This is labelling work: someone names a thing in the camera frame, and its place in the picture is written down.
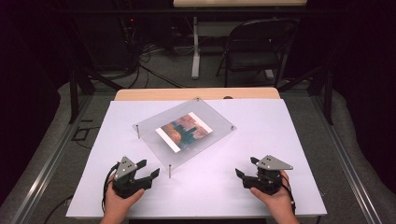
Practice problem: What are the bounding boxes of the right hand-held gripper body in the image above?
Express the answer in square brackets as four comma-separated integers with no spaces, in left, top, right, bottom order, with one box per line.
[242,154,294,196]

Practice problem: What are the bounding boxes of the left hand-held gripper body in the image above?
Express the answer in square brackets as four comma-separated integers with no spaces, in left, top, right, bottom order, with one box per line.
[111,156,153,200]

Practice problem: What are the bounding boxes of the clear acrylic photo frame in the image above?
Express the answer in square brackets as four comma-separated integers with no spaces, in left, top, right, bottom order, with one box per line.
[132,97,237,179]

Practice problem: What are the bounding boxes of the person's left hand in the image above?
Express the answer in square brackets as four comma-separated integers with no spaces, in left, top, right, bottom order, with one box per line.
[104,182,146,222]

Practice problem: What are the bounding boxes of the person's right hand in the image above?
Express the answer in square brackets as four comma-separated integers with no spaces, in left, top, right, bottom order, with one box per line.
[249,170,297,218]

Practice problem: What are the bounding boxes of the white board sheet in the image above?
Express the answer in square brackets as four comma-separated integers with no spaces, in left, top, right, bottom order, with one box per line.
[65,98,328,217]

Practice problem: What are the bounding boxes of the wooden table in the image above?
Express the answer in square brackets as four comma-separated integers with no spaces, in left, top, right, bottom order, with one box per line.
[114,87,281,101]

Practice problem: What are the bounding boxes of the black metal stand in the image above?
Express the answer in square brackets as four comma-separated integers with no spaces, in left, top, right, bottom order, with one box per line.
[68,66,124,125]
[278,64,334,125]

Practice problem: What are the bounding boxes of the black folding chair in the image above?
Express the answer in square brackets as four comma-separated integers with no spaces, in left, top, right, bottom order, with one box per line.
[216,18,300,88]

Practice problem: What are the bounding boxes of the white desk leg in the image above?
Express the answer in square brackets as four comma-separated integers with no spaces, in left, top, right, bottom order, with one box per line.
[191,16,202,79]

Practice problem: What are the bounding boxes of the dark equipment rack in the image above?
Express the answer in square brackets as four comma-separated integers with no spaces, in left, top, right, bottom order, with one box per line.
[74,0,138,68]

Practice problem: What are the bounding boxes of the light wooden desk top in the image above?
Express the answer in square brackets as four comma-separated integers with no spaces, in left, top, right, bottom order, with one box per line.
[173,0,308,7]

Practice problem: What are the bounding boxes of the left hand-held gripper cable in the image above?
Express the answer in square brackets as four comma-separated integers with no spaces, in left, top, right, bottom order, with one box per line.
[101,161,120,214]

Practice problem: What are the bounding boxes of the hand-held gripper cable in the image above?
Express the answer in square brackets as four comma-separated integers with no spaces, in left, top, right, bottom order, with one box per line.
[101,161,120,214]
[281,171,297,216]

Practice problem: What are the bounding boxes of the right hand-held gripper cable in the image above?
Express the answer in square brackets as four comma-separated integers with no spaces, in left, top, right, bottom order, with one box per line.
[281,171,297,216]

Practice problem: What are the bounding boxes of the black cable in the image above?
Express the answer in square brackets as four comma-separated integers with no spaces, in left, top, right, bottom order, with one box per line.
[43,195,74,224]

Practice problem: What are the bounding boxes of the aluminium floor rail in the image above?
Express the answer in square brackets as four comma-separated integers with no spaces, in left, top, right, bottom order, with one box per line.
[10,92,94,224]
[311,92,384,224]

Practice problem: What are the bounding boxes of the black floor cables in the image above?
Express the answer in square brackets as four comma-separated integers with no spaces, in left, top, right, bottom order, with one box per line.
[122,18,186,89]

